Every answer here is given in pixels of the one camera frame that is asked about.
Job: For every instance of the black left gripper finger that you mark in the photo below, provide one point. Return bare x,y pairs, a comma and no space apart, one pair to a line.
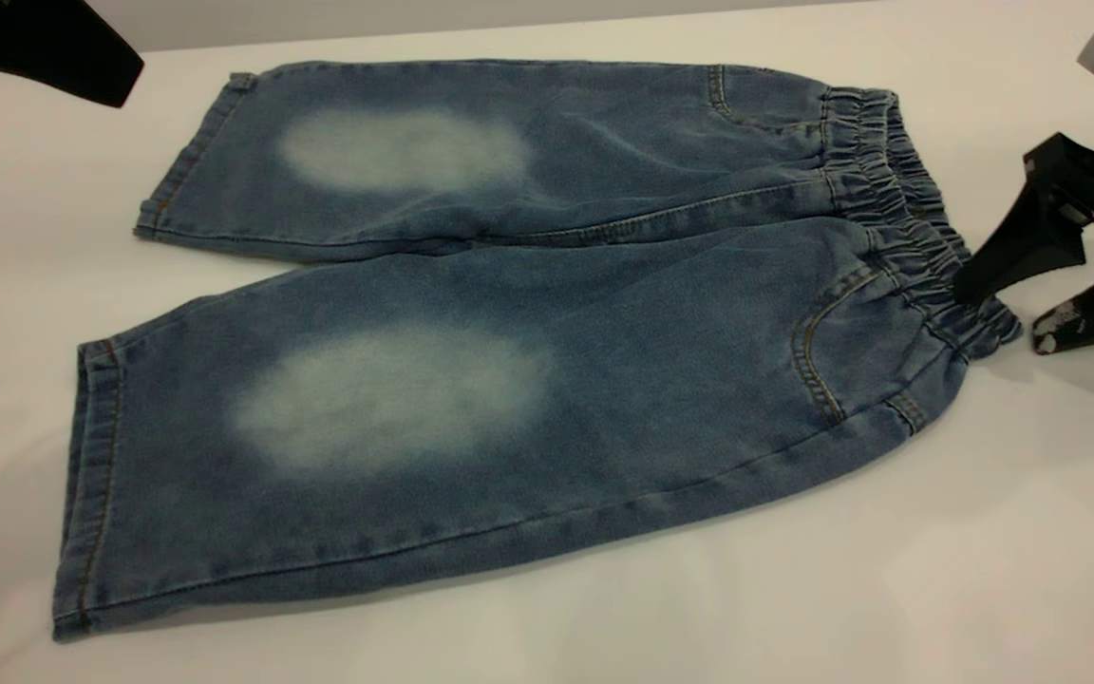
44,43

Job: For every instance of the blue denim kids jeans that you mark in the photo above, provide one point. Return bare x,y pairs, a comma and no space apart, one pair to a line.
604,332

